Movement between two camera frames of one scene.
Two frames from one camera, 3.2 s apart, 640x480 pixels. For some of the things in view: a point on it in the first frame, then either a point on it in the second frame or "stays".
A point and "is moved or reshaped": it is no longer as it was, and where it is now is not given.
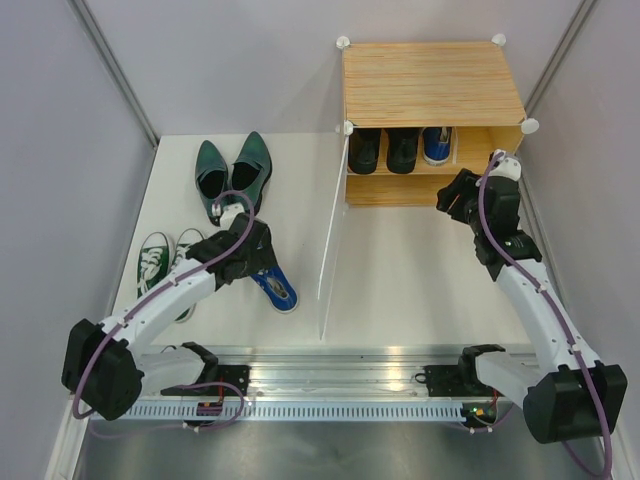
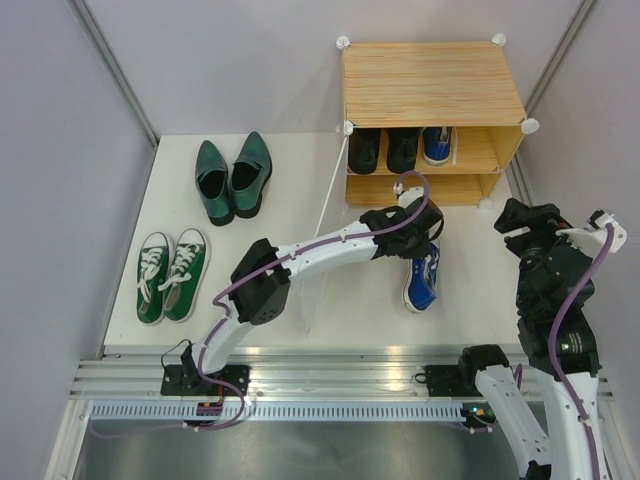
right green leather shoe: x=250 y=172 stays
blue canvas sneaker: x=436 y=145 stays
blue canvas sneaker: x=278 y=289 is moved or reshaped
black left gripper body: x=258 y=259 to x=418 y=246
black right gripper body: x=466 y=210 to x=535 y=242
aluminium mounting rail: x=325 y=370 stays
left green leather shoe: x=211 y=174 stays
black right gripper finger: x=446 y=198 to x=514 y=216
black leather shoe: x=364 y=150 stays
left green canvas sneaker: x=154 y=261 stays
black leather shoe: x=401 y=151 stays
